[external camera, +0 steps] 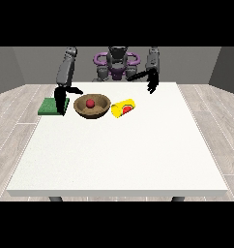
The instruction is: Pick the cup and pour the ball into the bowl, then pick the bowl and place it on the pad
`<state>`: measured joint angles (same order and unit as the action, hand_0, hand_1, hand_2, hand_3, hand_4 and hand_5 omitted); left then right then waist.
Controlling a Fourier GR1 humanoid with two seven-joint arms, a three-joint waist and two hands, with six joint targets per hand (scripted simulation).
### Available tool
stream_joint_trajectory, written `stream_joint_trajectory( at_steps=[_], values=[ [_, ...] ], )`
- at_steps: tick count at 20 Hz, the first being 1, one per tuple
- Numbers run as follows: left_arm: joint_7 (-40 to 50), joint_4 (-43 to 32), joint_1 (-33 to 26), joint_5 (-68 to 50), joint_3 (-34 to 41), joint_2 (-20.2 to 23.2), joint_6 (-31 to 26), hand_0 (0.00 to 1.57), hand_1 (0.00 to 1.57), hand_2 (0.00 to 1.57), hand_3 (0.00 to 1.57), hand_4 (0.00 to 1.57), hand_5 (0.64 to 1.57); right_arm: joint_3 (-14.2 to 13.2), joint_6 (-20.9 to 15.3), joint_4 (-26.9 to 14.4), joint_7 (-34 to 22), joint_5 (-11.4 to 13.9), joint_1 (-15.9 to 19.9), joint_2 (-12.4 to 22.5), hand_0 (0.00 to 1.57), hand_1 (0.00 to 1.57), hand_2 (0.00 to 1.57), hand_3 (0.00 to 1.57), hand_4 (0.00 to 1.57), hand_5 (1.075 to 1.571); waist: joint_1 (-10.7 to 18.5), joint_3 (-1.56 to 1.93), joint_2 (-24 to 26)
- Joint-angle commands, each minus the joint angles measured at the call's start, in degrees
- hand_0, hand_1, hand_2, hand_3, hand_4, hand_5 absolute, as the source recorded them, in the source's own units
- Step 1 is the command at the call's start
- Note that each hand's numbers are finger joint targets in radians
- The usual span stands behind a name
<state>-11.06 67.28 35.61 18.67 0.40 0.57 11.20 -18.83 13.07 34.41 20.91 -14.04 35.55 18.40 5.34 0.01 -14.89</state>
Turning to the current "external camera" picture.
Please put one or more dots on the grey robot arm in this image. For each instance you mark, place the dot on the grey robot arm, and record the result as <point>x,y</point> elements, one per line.
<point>65,71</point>
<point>152,60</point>

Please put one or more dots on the dark table leg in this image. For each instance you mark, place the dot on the dark table leg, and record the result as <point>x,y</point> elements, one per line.
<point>178,199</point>
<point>55,199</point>

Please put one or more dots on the green square pad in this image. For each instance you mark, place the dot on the green square pad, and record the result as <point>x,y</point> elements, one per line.
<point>49,107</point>

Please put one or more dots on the brown wooden bowl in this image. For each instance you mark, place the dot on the brown wooden bowl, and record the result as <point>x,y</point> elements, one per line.
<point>92,106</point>

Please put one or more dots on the small red ball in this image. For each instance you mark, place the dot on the small red ball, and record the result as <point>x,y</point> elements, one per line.
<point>90,103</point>

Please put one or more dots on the grey robot trunk purple rings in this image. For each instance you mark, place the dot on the grey robot trunk purple rings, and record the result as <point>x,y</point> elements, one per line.
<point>116,66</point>

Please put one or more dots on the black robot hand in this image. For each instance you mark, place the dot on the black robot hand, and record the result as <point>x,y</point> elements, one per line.
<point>151,79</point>
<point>60,97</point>

